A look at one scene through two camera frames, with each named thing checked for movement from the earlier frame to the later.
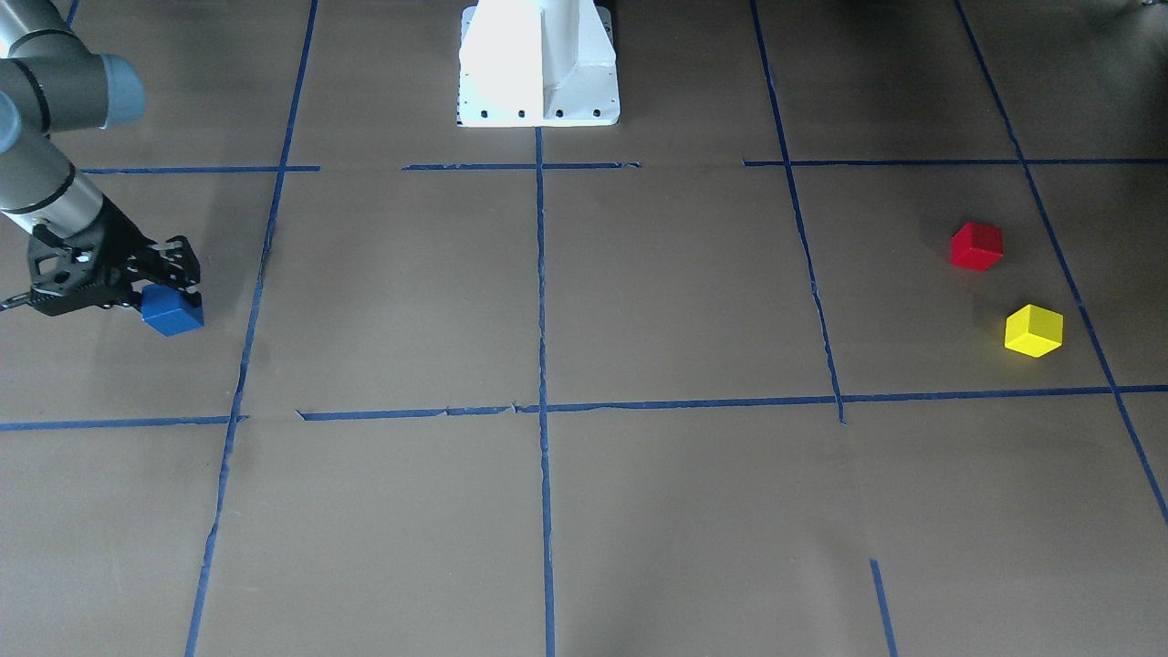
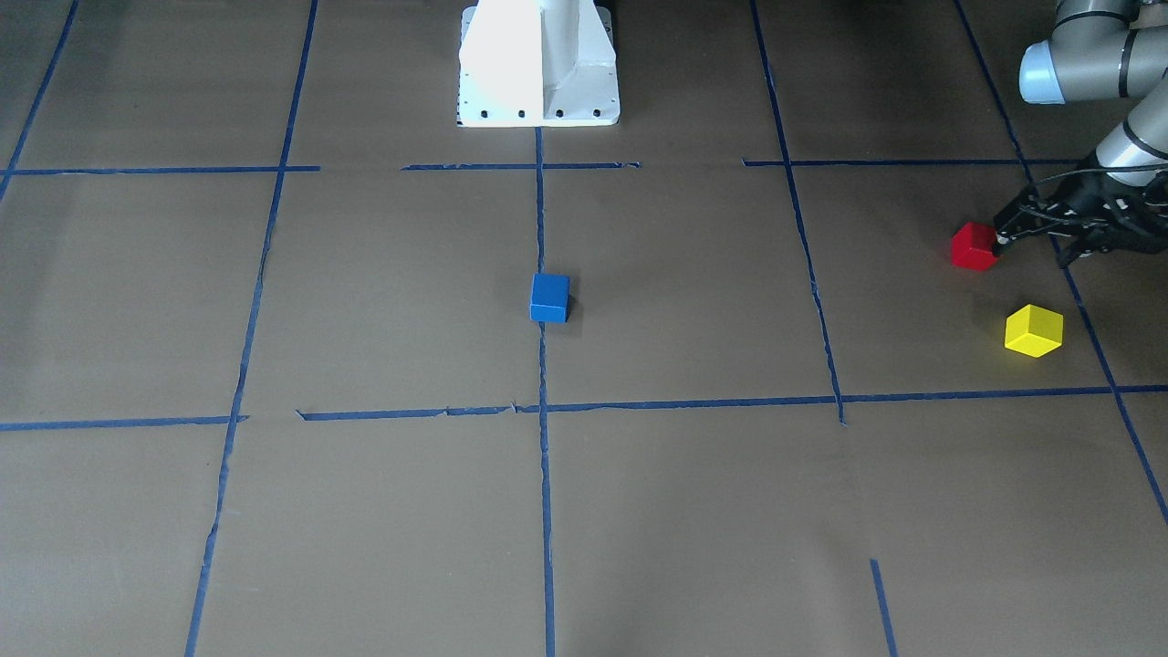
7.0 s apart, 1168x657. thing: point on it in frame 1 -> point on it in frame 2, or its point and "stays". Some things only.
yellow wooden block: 1034,330 stays
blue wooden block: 168,311 -> 549,297
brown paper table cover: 850,339 stays
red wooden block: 976,247 stays
